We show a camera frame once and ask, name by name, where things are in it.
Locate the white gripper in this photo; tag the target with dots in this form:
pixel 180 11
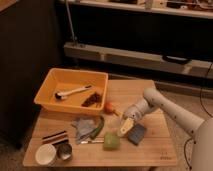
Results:
pixel 135 112

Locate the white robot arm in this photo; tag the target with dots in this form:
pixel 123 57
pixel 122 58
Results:
pixel 200 130

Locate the metal cup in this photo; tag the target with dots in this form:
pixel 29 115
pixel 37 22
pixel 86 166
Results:
pixel 64 151

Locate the blue sponge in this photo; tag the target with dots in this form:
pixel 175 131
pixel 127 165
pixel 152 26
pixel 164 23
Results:
pixel 136 134

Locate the green pepper toy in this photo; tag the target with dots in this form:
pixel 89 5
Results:
pixel 98 129

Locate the small metal knife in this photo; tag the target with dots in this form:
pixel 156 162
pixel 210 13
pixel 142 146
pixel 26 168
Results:
pixel 92 142

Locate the grey blue cloth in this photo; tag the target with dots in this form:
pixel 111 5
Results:
pixel 84 127

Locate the striped black brown block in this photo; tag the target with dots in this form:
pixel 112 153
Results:
pixel 55 138

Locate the yellow plastic bin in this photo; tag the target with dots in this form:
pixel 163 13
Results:
pixel 59 79

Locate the white bowl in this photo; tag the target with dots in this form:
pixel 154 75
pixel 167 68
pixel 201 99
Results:
pixel 45 155

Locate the upper wooden shelf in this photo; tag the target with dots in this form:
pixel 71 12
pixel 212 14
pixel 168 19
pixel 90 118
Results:
pixel 138 8

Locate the metal shelf rail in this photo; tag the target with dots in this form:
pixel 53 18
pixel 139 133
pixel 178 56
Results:
pixel 137 59

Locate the white handled brush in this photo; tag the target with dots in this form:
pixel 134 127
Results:
pixel 61 95

